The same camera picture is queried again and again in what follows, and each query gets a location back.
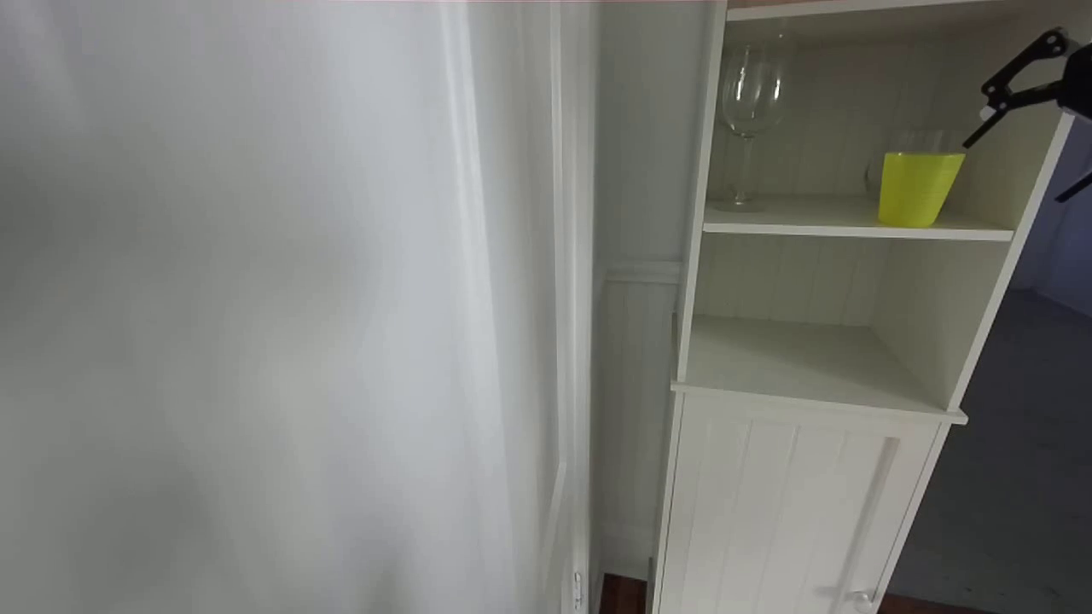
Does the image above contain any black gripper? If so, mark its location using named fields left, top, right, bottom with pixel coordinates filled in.
left=963, top=29, right=1092, bottom=154

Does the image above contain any yellow plastic cup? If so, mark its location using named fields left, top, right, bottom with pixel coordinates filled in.
left=872, top=128, right=970, bottom=231

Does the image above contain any white shelf cabinet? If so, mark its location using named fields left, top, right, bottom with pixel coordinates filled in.
left=647, top=0, right=1092, bottom=614

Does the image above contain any clear wine glass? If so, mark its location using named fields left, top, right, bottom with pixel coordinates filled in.
left=712, top=31, right=790, bottom=216

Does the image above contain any white panelled door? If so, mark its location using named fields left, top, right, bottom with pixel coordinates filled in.
left=591, top=0, right=716, bottom=585

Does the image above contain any white blurred curtain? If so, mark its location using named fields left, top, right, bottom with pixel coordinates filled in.
left=0, top=0, right=599, bottom=614

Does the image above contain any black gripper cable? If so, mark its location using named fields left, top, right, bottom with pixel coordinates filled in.
left=1052, top=168, right=1092, bottom=207

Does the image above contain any white cabinet door handle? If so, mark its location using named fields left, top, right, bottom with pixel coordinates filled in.
left=831, top=436, right=905, bottom=614

